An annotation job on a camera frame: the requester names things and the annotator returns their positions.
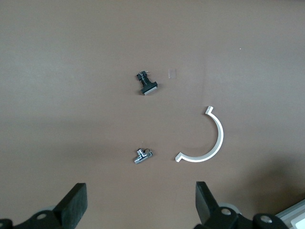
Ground white semicircular bracket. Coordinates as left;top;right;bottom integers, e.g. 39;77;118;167
175;105;224;163

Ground black switch with grey cap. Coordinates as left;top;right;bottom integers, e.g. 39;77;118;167
135;70;159;96

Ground upper small metal knob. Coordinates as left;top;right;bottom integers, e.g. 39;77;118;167
133;147;153;166

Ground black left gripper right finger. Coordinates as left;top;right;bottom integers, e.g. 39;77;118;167
194;181;289;229

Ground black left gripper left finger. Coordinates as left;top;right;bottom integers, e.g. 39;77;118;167
0;183;88;229

